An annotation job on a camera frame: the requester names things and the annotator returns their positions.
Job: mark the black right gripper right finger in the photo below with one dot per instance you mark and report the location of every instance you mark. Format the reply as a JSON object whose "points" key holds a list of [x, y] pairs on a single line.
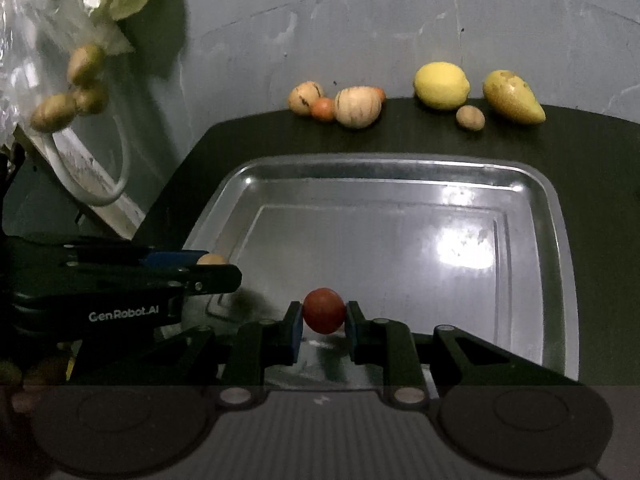
{"points": [[455, 358]]}

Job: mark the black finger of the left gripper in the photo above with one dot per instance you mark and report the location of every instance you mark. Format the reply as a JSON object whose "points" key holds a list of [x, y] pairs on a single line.
{"points": [[200, 274]]}

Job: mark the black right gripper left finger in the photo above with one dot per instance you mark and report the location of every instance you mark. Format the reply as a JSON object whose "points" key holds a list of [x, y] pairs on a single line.
{"points": [[232, 367]]}

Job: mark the red cherry tomato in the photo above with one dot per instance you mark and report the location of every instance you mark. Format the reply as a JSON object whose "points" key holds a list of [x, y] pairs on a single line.
{"points": [[324, 311]]}

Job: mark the small striped beige fruit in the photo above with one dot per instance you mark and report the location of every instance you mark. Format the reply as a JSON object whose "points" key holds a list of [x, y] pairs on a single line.
{"points": [[302, 97]]}

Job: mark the orange cherry tomato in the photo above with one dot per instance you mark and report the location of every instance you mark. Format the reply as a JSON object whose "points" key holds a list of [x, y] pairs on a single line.
{"points": [[381, 94], [323, 110]]}

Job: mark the striped beige melon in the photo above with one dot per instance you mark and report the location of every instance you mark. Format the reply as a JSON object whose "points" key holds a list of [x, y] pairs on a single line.
{"points": [[357, 107]]}

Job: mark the small brown round fruit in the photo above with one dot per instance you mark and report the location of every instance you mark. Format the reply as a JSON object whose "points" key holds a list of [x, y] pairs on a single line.
{"points": [[470, 117]]}

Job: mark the yellow lemon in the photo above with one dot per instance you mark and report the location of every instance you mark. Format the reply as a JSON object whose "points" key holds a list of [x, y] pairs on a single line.
{"points": [[441, 85]]}

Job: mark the yellow-green pear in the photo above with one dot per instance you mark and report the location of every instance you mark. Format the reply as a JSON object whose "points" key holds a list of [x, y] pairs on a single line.
{"points": [[512, 96]]}

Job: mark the metal baking tray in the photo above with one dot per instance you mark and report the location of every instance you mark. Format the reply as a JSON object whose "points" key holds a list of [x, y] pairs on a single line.
{"points": [[425, 241]]}

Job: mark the brown potato middle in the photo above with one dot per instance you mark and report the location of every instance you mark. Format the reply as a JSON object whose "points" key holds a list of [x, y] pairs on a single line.
{"points": [[91, 100]]}

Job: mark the brown potato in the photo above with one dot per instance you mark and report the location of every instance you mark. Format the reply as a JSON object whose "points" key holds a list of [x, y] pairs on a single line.
{"points": [[54, 114], [91, 100], [86, 63]]}

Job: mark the brown potato lower left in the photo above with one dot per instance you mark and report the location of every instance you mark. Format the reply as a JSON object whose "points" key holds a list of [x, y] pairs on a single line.
{"points": [[54, 114]]}

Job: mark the brown potato upper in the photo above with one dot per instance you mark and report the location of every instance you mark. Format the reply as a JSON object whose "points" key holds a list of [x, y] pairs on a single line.
{"points": [[86, 63]]}

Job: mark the black table mat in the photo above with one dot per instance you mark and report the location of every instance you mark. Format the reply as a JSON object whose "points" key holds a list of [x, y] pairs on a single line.
{"points": [[592, 161]]}

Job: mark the clear plastic bag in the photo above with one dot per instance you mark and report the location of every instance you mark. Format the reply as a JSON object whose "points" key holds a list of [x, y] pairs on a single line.
{"points": [[37, 39]]}

